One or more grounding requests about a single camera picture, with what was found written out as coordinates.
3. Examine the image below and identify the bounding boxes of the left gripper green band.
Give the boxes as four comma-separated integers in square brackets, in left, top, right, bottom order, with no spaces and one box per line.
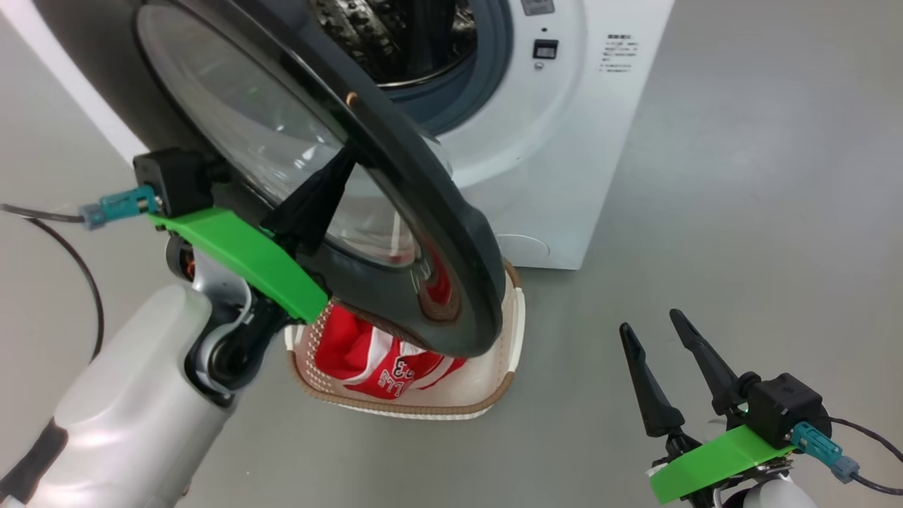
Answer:
[147,144,358,325]

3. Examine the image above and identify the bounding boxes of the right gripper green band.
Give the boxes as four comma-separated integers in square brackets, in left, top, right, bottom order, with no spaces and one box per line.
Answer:
[619,308,796,506]

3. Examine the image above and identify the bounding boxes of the black washing machine door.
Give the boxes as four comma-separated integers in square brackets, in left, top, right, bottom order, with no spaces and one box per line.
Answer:
[133,0,507,358]

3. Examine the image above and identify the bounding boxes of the red basketball jersey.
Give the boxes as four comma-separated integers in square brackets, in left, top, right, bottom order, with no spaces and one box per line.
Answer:
[313,247,468,401]

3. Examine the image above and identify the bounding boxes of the cream laundry basket brown rim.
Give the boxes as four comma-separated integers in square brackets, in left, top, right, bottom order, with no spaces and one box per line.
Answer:
[284,260,527,421]

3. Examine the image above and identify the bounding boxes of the white front-load washing machine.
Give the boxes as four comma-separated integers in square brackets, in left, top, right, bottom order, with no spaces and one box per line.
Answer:
[0,0,676,271]

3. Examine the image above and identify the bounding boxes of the right black cable teal plug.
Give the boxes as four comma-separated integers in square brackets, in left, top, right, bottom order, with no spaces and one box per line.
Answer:
[789,415,903,496]

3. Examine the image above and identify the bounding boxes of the black cable teal plug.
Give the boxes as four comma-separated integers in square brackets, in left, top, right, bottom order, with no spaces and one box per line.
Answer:
[789,415,903,496]
[0,184,160,362]

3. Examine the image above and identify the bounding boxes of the left black cable teal plug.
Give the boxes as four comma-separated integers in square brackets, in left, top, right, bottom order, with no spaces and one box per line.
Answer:
[0,184,160,362]

